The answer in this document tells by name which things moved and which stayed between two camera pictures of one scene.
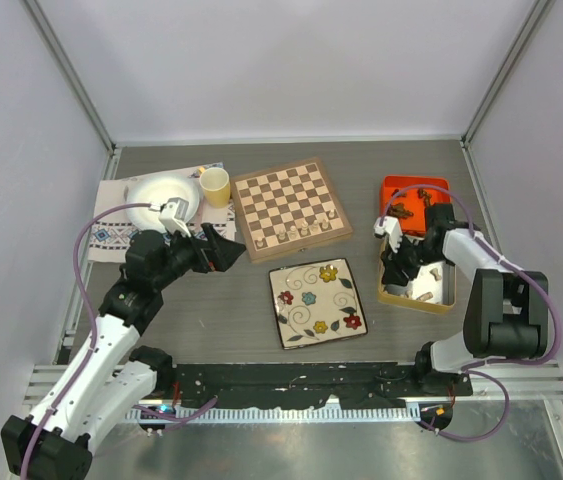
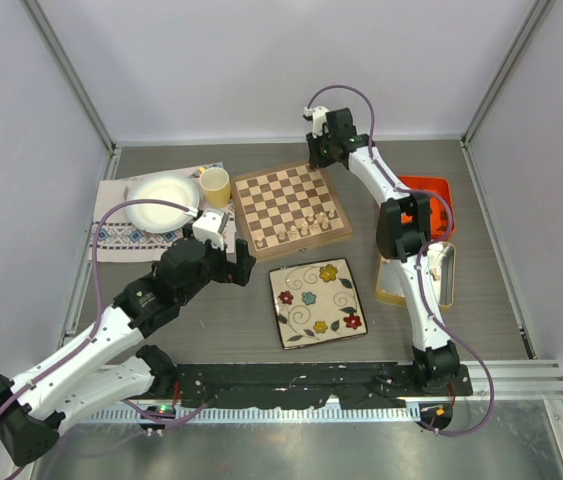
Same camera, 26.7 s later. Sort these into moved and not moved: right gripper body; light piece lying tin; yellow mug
Moved: right gripper body
Not moved: yellow mug; light piece lying tin
